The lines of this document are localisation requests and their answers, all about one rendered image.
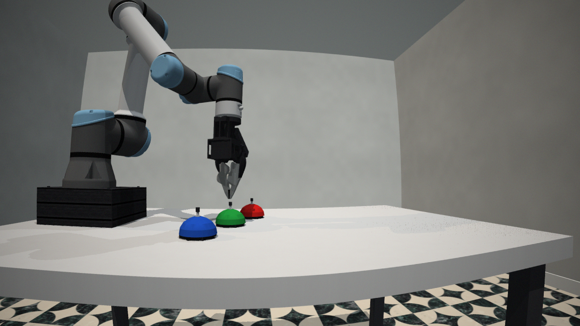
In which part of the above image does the green bell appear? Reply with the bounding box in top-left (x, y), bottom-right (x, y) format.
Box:
top-left (215, 202), bottom-right (246, 228)

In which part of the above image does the red dome bell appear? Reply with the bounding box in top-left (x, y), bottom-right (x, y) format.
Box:
top-left (240, 198), bottom-right (264, 219)

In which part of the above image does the blue dome bell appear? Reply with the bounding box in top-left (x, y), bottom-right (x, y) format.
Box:
top-left (179, 207), bottom-right (217, 241)

